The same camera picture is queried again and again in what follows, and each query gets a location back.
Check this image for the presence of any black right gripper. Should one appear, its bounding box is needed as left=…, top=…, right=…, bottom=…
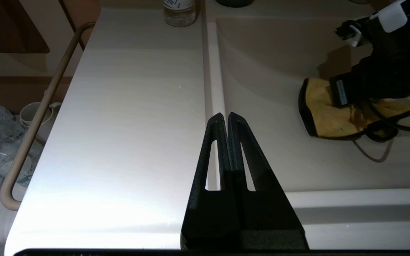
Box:
left=330, top=11, right=410, bottom=108

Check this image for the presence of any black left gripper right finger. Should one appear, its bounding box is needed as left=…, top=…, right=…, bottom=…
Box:
left=227, top=112, right=309, bottom=249

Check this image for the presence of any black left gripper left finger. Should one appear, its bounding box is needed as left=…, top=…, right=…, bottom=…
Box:
left=181, top=113, right=241, bottom=249

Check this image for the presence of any yellow cloth with black backing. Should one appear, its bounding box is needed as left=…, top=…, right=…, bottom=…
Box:
left=298, top=78, right=410, bottom=140

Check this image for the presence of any white sink basin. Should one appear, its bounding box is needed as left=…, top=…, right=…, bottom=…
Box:
left=205, top=16, right=410, bottom=194

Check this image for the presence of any dark grey pump bottle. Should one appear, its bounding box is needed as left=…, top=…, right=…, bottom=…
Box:
left=215, top=0, right=255, bottom=8

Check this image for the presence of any empty clear plastic bottle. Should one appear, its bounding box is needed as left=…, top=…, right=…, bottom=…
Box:
left=162, top=0, right=197, bottom=27

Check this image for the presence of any white mug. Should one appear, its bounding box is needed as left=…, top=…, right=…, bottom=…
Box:
left=19, top=102, right=62, bottom=143

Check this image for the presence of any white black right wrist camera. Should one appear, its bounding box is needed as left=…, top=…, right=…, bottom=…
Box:
left=334, top=0, right=410, bottom=47

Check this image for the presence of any beige towel rail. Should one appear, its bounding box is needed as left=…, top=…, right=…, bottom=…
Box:
left=0, top=22, right=96, bottom=211

